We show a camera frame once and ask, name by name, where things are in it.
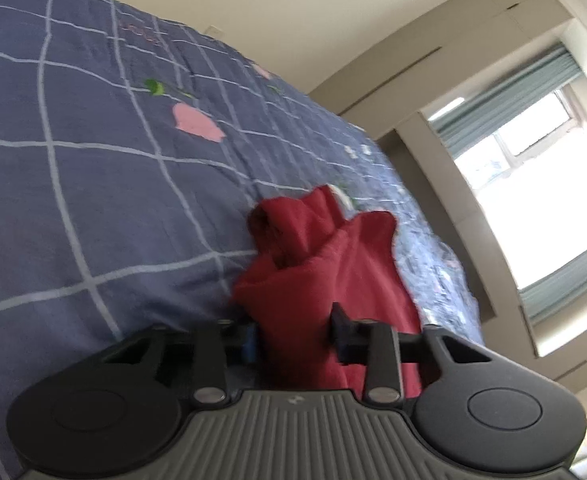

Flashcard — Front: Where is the red cloth garment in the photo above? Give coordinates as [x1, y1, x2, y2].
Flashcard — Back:
[230, 185, 425, 394]

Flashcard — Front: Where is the beige built-in wardrobe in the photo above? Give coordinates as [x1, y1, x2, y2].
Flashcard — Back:
[307, 0, 575, 137]

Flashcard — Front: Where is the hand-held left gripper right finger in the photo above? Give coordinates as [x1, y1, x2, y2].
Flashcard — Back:
[325, 302, 495, 407]

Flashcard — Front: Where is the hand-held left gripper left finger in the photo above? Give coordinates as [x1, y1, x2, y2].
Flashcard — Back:
[100, 318, 262, 407]

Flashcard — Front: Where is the blue checked floral quilt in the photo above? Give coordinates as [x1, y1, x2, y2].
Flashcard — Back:
[0, 0, 487, 480]

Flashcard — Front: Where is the bright window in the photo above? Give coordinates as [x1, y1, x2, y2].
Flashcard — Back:
[452, 87, 587, 292]

